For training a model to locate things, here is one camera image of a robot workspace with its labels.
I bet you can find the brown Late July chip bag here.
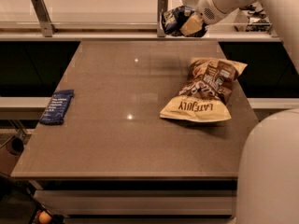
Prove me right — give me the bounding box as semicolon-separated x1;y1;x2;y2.
160;58;247;122

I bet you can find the table lower shelf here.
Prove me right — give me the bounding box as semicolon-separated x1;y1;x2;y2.
34;190;236;217

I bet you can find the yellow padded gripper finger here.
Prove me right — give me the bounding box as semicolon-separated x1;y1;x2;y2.
180;13;205;36

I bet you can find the metal rail bracket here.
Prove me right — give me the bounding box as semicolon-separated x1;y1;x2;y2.
31;0;55;37
157;0;168;37

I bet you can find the blue chip bag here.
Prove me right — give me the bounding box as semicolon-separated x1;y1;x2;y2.
162;6;199;36

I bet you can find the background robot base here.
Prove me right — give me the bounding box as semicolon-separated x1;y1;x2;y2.
234;5;272;33

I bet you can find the left metal rail bracket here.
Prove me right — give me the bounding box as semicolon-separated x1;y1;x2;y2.
31;0;55;37

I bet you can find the orange ball on floor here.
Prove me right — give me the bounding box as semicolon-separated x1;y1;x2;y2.
38;211;52;224

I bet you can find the blue rxbar blueberry bar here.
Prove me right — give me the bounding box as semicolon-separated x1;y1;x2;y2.
39;90;74;125

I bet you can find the right metal rail bracket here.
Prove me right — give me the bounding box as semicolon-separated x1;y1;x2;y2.
157;0;168;37

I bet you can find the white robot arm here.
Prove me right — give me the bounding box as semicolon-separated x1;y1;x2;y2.
195;0;299;224

